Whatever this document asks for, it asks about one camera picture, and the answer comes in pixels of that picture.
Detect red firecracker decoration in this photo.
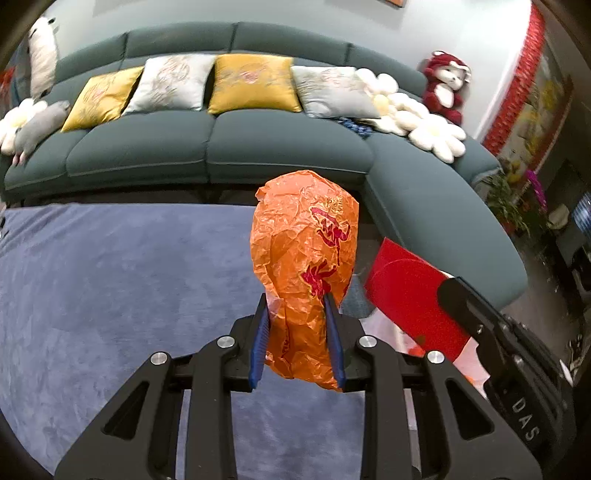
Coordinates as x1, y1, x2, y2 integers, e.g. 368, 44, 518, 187
482, 3, 546, 156

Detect potted flower plants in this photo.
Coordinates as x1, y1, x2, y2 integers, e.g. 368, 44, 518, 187
482, 161, 550, 236

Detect blue patterned floor rug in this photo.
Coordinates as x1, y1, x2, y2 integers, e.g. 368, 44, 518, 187
339, 274, 375, 319

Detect red envelope card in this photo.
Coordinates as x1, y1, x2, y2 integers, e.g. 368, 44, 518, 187
365, 239, 470, 361

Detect dark green curved sofa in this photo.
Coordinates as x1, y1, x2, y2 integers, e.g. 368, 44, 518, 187
1, 22, 528, 308

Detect yellow cushion far left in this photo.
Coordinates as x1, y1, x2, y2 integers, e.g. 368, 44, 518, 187
61, 66, 144, 133

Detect white flower pillow upper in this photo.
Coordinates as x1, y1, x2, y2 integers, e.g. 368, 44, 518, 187
356, 68, 399, 117

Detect white flower pillow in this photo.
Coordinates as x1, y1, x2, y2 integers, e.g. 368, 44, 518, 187
0, 98, 48, 156
367, 92, 467, 164
356, 68, 399, 117

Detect grey embroidered cushion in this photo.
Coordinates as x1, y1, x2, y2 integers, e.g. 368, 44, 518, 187
122, 54, 216, 116
291, 66, 380, 119

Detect grey embroidered cushion left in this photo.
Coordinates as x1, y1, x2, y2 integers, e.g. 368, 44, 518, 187
122, 54, 216, 116

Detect white panda plush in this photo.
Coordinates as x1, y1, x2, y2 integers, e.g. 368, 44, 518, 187
28, 16, 58, 100

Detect orange plastic bag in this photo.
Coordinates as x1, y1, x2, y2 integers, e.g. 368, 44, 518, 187
249, 170, 360, 390

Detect white flower pillow lower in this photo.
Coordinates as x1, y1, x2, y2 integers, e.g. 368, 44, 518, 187
367, 92, 467, 164

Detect framed picture centre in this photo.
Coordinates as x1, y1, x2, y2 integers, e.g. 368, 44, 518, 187
382, 0, 407, 8

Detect red white teddy bear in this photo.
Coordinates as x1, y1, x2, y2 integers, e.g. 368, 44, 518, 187
423, 50, 472, 126

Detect grey embroidered cushion right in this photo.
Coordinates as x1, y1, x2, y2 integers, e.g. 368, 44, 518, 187
291, 66, 380, 119

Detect grey mouse plush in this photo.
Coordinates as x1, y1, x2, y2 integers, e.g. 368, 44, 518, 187
12, 100, 71, 165

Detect yellow embroidered cushion centre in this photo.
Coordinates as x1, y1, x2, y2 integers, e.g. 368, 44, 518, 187
207, 53, 301, 115

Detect white flower pillow left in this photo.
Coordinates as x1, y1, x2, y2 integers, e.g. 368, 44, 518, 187
0, 98, 48, 156

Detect blue beaded item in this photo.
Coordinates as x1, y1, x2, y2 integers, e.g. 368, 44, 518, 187
337, 117, 374, 139

